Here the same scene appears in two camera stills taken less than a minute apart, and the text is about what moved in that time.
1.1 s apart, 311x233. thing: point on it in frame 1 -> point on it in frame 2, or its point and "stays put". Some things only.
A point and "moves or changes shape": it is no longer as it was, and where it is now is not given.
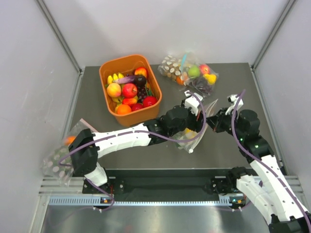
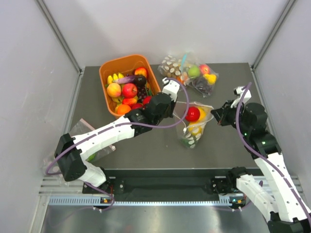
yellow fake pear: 211,78 stays put
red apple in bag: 204,69 stays put
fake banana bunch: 110,78 stays put
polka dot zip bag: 188,134 moves or changes shape
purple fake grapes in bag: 201,84 stays put
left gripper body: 193,123 -> 171,108
